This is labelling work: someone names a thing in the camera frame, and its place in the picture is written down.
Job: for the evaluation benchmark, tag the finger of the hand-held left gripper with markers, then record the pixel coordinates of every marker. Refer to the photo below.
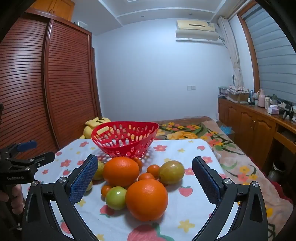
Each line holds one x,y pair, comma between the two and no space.
40,158
26,146

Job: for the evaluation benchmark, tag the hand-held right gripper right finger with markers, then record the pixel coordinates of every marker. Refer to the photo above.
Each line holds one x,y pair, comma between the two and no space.
205,178

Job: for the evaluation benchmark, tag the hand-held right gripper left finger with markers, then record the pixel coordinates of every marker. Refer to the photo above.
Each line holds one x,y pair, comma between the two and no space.
84,179

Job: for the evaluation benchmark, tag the large yellow-green round fruit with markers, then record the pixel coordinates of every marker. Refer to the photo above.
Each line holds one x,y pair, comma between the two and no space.
172,172

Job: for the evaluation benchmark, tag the small green round fruit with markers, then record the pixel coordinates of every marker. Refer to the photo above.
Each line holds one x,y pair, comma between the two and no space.
116,197

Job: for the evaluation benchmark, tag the large orange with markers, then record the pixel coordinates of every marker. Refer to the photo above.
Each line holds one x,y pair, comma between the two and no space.
120,171
146,200

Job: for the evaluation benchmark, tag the red perforated plastic basket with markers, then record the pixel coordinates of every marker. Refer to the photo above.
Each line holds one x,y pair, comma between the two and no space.
122,139

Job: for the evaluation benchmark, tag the person's left hand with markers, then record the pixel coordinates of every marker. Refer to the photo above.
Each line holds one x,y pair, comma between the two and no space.
15,199

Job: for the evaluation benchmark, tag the small tangerine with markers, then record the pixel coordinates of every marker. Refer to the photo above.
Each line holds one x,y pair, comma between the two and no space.
154,170
105,190
138,162
145,176

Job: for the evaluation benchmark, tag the white floral tablecloth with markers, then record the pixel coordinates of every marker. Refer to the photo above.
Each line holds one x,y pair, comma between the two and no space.
185,208

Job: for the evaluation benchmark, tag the floral bed blanket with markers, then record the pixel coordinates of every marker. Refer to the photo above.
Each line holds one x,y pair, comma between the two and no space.
219,143

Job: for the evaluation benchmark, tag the yellow plush toy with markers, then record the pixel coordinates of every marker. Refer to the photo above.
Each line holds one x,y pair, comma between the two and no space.
96,126

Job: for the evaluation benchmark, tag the brown slatted wooden wardrobe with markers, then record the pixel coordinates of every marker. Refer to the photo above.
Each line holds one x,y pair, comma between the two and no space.
46,81

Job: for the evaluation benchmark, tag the grey trash can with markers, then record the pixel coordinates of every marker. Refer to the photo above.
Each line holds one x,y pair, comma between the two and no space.
276,171

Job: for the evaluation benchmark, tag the wooden sideboard cabinet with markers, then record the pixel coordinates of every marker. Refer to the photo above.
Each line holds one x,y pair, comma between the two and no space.
254,125

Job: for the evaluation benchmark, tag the cardboard box with cloth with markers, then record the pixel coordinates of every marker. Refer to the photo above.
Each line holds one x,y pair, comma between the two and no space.
238,93

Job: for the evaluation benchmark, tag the tissue pack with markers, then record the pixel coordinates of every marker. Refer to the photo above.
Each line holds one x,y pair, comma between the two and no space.
274,109

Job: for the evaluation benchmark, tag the pink thermos bottle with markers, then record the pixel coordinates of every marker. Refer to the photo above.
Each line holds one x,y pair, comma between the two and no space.
261,98

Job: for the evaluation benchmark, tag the black tool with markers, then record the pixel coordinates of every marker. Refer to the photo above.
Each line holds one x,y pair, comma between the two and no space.
288,110

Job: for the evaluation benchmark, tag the tied white curtain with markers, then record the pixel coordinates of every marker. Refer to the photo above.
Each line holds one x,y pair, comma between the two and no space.
233,53

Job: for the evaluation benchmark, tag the clear plastic storage box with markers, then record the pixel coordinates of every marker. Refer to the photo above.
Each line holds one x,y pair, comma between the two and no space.
79,23

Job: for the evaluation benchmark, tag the grey window blind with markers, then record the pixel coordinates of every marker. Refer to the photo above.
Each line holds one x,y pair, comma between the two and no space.
270,58

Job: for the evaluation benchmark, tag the white wall switch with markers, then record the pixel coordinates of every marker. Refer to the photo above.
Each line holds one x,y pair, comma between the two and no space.
191,87

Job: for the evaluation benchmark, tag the wall air conditioner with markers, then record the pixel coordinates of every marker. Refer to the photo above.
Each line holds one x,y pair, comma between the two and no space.
196,29

